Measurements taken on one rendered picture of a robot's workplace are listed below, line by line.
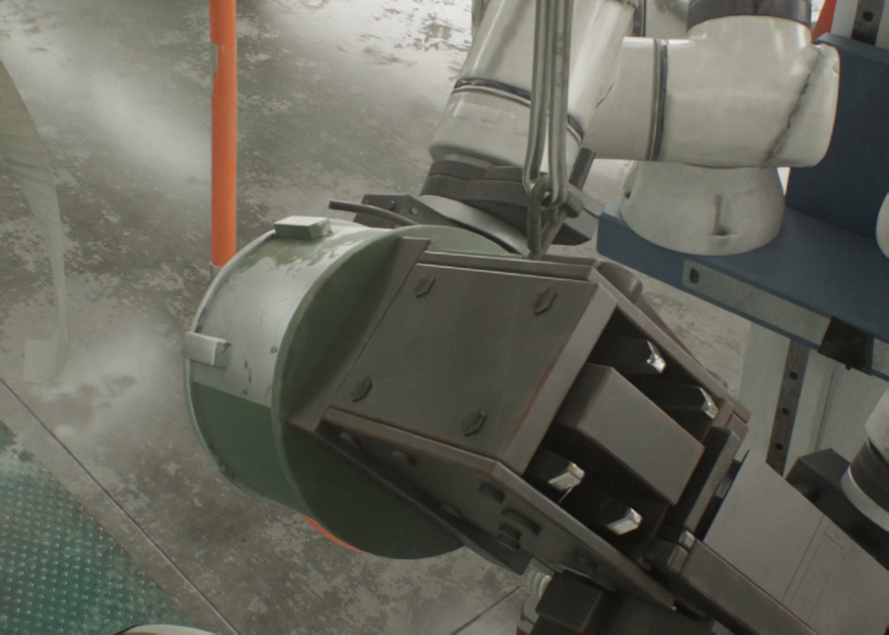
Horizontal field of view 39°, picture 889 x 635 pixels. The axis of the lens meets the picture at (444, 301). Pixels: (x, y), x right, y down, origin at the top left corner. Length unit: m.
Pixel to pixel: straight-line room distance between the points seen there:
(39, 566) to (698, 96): 1.81
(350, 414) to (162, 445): 2.18
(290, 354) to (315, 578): 1.85
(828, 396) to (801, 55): 0.92
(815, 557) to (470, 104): 0.38
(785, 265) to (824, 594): 0.97
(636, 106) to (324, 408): 0.45
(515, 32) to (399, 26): 3.58
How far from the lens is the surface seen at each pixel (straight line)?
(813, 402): 1.75
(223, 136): 0.67
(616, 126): 0.89
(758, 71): 0.90
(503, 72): 0.77
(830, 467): 0.91
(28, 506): 2.59
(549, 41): 0.44
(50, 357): 1.26
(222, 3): 0.64
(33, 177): 1.07
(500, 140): 0.75
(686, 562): 0.45
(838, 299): 1.42
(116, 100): 3.98
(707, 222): 1.44
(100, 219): 3.40
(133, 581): 2.40
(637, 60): 0.90
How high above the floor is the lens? 1.75
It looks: 36 degrees down
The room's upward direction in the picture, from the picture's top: straight up
